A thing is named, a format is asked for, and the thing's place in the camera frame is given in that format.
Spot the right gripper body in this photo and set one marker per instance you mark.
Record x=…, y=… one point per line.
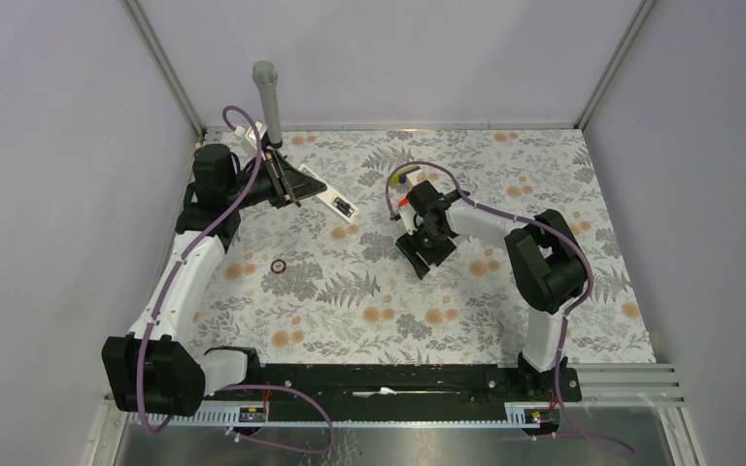
x=431, y=249

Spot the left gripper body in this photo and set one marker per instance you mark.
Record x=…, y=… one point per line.
x=275, y=188

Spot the white remote control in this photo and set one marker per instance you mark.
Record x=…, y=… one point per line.
x=327, y=196

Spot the black AAA battery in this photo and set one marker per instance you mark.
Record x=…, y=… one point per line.
x=343, y=207

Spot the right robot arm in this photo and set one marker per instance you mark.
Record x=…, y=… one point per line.
x=547, y=265

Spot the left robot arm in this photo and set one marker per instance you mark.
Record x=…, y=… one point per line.
x=150, y=370

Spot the floral patterned mat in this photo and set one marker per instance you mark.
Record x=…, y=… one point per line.
x=302, y=285

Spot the grey microphone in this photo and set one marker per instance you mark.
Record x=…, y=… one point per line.
x=265, y=78

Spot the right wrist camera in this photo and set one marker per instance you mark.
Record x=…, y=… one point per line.
x=410, y=218

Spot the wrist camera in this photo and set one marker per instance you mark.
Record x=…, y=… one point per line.
x=249, y=142
x=410, y=218

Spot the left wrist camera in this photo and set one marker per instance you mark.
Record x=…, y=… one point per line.
x=249, y=142

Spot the white slotted cable duct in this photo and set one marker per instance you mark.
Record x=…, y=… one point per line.
x=371, y=413

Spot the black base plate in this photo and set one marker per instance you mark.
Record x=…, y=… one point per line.
x=333, y=383

